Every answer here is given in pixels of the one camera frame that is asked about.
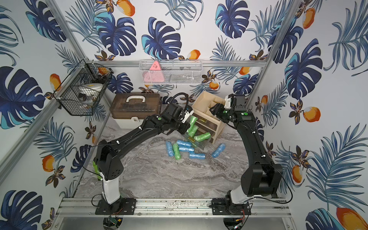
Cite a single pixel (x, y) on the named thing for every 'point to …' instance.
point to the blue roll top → (181, 143)
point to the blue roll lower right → (197, 156)
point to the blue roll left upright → (170, 149)
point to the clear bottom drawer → (201, 145)
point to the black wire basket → (80, 92)
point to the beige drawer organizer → (208, 122)
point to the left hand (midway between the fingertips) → (189, 123)
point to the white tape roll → (90, 88)
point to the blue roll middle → (186, 148)
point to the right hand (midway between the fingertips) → (213, 110)
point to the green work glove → (97, 170)
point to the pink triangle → (155, 74)
